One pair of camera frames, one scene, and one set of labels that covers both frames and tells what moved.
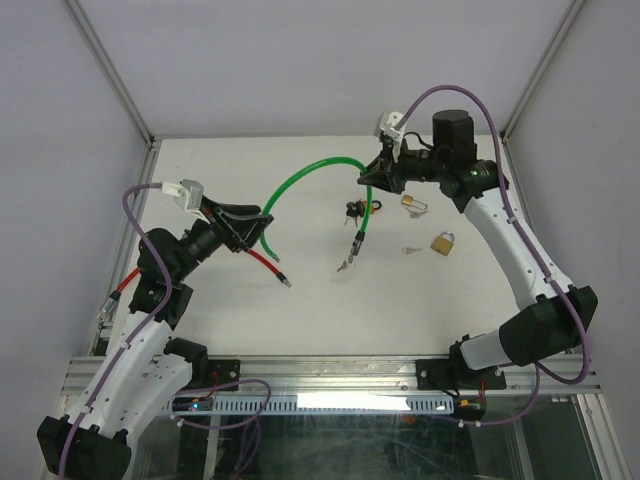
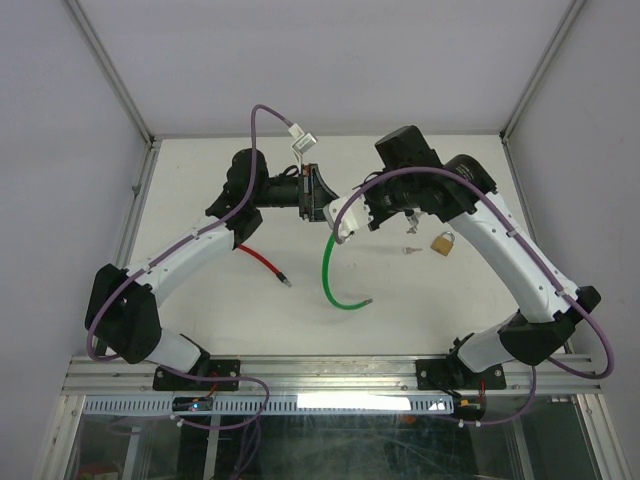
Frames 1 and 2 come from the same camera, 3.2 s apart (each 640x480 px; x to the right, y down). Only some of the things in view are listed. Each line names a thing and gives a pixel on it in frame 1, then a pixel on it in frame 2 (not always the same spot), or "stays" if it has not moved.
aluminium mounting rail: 355,376 stays
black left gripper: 235,232 to 322,194
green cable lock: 360,236 to 326,281
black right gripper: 381,171 to 377,216
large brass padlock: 443,243 stays
